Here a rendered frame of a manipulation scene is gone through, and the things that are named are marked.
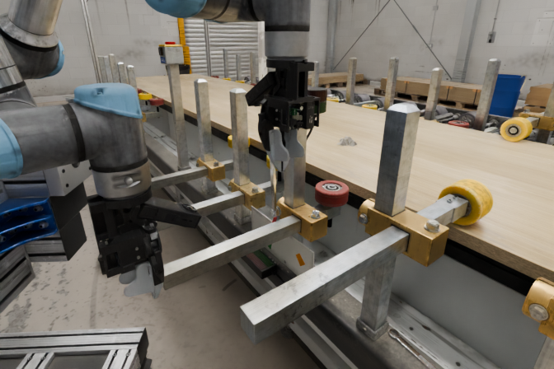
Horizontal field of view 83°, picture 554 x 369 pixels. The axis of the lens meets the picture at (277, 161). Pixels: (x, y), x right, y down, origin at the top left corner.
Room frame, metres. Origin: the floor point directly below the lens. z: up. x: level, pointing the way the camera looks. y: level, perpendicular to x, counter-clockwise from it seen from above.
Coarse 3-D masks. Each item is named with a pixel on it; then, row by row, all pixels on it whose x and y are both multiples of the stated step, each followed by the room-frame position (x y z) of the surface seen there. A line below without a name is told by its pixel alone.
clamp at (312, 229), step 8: (280, 200) 0.69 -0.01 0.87; (280, 208) 0.67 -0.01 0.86; (288, 208) 0.65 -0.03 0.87; (296, 208) 0.64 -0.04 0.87; (304, 208) 0.64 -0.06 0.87; (312, 208) 0.64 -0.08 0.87; (280, 216) 0.67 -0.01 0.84; (288, 216) 0.65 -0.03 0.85; (296, 216) 0.62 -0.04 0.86; (304, 216) 0.61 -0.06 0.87; (304, 224) 0.60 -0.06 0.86; (312, 224) 0.58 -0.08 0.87; (320, 224) 0.60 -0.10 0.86; (304, 232) 0.60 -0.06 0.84; (312, 232) 0.58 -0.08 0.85; (320, 232) 0.60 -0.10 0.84; (312, 240) 0.58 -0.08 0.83
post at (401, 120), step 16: (400, 112) 0.45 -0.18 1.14; (416, 112) 0.46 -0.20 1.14; (384, 128) 0.47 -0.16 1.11; (400, 128) 0.45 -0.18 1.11; (416, 128) 0.46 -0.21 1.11; (384, 144) 0.47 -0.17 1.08; (400, 144) 0.44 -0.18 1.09; (384, 160) 0.46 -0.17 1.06; (400, 160) 0.44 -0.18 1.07; (384, 176) 0.46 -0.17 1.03; (400, 176) 0.45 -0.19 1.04; (384, 192) 0.46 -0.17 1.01; (400, 192) 0.45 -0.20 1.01; (384, 208) 0.45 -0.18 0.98; (400, 208) 0.45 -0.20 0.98; (384, 272) 0.44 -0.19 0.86; (368, 288) 0.46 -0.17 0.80; (384, 288) 0.45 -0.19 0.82; (368, 304) 0.46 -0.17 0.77; (384, 304) 0.45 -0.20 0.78; (368, 320) 0.45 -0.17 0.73; (384, 320) 0.46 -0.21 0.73
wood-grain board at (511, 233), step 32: (160, 96) 2.02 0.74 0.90; (192, 96) 2.02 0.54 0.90; (224, 96) 2.02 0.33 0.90; (224, 128) 1.28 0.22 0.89; (256, 128) 1.24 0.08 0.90; (320, 128) 1.24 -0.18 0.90; (352, 128) 1.24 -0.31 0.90; (448, 128) 1.24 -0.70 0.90; (320, 160) 0.88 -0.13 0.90; (352, 160) 0.88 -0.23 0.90; (416, 160) 0.88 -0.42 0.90; (448, 160) 0.88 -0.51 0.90; (480, 160) 0.88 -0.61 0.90; (512, 160) 0.88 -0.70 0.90; (544, 160) 0.88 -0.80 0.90; (352, 192) 0.72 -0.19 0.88; (416, 192) 0.67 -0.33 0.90; (512, 192) 0.67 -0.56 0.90; (544, 192) 0.67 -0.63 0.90; (448, 224) 0.53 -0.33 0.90; (480, 224) 0.53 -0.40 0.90; (512, 224) 0.53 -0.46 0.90; (544, 224) 0.53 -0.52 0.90; (512, 256) 0.44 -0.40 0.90; (544, 256) 0.43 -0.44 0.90
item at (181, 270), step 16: (320, 208) 0.66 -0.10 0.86; (336, 208) 0.67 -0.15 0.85; (272, 224) 0.59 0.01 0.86; (288, 224) 0.59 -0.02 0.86; (240, 240) 0.53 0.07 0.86; (256, 240) 0.54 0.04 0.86; (272, 240) 0.56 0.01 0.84; (192, 256) 0.48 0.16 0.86; (208, 256) 0.48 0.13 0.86; (224, 256) 0.50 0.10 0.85; (240, 256) 0.52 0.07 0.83; (176, 272) 0.44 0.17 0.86; (192, 272) 0.46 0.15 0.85
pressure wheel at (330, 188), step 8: (320, 184) 0.69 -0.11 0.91; (328, 184) 0.70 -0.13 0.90; (336, 184) 0.70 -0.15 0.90; (344, 184) 0.69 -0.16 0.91; (320, 192) 0.66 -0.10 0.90; (328, 192) 0.65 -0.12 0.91; (336, 192) 0.65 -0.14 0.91; (344, 192) 0.65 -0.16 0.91; (320, 200) 0.66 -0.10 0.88; (328, 200) 0.65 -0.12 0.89; (336, 200) 0.65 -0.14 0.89; (344, 200) 0.65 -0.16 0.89; (328, 224) 0.68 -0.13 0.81
